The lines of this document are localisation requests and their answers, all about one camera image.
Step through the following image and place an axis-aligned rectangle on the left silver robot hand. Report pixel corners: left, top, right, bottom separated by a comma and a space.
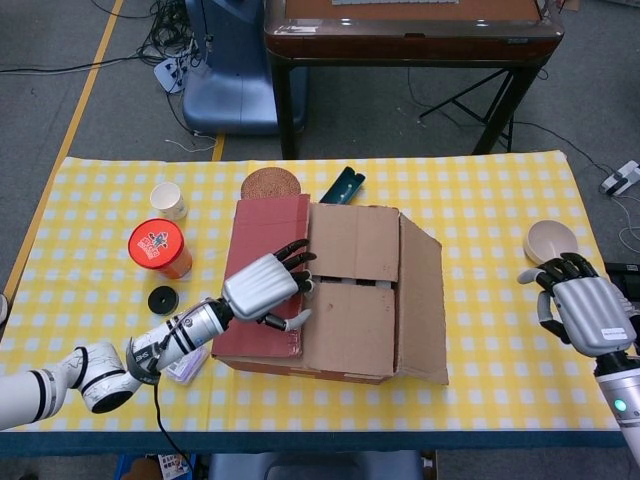
221, 238, 318, 332

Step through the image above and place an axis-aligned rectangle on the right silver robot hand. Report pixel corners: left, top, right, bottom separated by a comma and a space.
517, 253, 639, 359

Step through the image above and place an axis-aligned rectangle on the red-brown cardboard box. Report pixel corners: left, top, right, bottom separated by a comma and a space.
210, 193, 450, 386

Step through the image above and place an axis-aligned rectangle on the beige bowl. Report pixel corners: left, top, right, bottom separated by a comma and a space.
523, 219, 580, 264

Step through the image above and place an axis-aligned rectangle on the black round disc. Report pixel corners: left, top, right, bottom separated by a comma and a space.
147, 285, 180, 317

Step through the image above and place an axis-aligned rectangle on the yellow checkered tablecloth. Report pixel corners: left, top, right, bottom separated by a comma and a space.
0, 151, 632, 434

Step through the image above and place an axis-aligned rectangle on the clear box with purple items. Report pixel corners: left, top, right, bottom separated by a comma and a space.
164, 344, 210, 385

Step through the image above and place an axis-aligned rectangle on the round woven brown coaster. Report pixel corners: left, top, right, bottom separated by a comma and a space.
240, 168, 303, 201

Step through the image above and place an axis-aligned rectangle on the orange canister with red lid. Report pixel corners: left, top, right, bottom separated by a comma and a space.
127, 218, 194, 280

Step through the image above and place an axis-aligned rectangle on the white paper cup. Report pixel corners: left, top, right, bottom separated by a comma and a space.
149, 182, 189, 222

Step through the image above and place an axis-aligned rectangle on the dark teal flat tray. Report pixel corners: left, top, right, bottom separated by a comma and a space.
318, 166, 368, 205

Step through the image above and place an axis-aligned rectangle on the blue machine base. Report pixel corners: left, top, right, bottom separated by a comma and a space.
182, 0, 309, 136

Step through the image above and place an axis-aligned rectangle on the colourful printed box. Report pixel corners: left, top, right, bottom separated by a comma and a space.
115, 452, 197, 480

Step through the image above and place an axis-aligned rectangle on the white power strip with plugs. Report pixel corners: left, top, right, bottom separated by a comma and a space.
153, 54, 201, 95

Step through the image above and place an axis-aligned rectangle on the brown wooden mahjong table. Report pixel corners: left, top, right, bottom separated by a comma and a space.
263, 0, 566, 160

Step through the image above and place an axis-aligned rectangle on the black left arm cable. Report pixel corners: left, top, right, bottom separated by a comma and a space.
127, 319, 196, 474

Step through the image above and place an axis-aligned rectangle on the black floor cable bundle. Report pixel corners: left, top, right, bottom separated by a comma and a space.
137, 0, 211, 71

